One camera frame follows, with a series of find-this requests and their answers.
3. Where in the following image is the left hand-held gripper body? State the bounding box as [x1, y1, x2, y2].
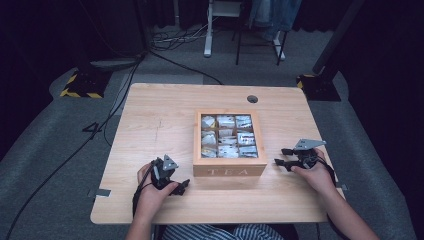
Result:
[150, 153, 180, 191]

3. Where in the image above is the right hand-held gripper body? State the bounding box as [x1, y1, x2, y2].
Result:
[292, 138, 328, 170]

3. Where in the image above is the person's right hand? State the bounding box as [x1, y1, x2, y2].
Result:
[290, 147, 336, 196]

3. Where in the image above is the person's left hand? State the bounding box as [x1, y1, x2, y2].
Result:
[136, 162, 180, 222]

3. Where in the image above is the wooden tea box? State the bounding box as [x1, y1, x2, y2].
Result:
[192, 108, 269, 178]

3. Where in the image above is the group of white tea bags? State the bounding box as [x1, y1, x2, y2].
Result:
[200, 114, 259, 159]

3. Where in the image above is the striped clothing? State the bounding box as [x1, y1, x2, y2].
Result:
[161, 223, 285, 240]

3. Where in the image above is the yellow black striped stand base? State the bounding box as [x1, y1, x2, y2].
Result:
[295, 73, 342, 102]
[59, 68, 113, 100]

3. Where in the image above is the black slanted stand pole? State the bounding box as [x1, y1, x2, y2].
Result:
[311, 0, 367, 77]

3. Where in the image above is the hanging blue clothing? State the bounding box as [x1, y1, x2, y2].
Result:
[248, 0, 303, 42]

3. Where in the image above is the white desk leg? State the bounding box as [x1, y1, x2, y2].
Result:
[203, 0, 242, 58]

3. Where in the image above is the right hand-held gripper cable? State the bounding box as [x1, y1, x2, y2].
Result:
[316, 156, 338, 188]

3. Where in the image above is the hand-held gripper cable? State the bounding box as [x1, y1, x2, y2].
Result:
[316, 156, 338, 188]
[131, 159, 157, 218]

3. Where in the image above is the left hand-held gripper cable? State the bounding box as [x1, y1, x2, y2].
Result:
[131, 159, 157, 218]

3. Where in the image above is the long black floor cable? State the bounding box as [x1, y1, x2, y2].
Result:
[4, 49, 224, 240]

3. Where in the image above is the black metal chair frame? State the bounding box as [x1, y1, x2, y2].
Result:
[234, 13, 289, 67]

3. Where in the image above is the bundle of floor cables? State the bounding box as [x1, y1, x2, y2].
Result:
[149, 19, 214, 53]

